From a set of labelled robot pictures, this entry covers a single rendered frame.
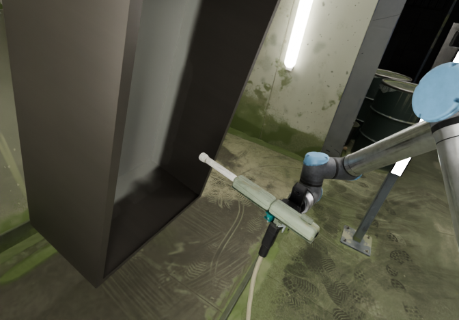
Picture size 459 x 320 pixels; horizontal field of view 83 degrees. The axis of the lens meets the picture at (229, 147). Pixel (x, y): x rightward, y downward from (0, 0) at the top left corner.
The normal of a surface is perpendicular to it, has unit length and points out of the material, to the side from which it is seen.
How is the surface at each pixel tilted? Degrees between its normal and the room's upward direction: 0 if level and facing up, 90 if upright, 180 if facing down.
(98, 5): 89
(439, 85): 85
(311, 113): 90
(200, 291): 0
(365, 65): 90
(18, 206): 57
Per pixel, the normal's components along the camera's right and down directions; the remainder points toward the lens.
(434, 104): -0.97, -0.19
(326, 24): -0.50, 0.35
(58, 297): 0.16, -0.86
